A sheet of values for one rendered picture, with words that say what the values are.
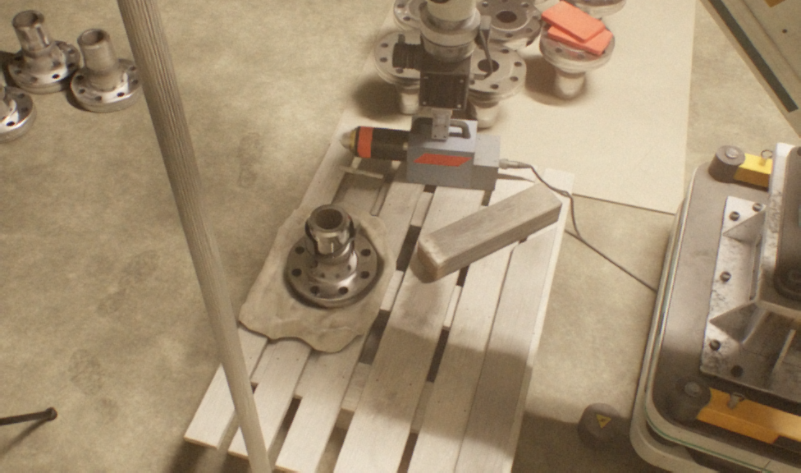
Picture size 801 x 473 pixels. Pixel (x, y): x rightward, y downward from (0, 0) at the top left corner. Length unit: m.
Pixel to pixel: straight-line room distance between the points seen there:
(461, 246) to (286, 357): 0.58
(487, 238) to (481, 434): 0.58
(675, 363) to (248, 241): 1.34
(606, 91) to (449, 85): 1.09
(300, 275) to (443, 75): 0.68
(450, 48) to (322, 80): 1.06
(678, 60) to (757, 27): 1.81
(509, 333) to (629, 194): 0.82
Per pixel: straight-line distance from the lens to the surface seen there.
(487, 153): 2.57
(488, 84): 2.80
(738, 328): 2.22
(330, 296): 2.28
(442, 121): 2.44
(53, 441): 2.44
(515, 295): 2.35
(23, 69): 3.42
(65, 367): 2.54
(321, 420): 2.15
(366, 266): 2.33
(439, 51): 2.23
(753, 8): 1.65
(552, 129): 3.04
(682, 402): 2.01
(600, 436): 2.28
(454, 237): 2.36
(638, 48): 3.47
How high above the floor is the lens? 2.07
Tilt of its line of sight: 50 degrees down
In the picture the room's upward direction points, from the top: straight up
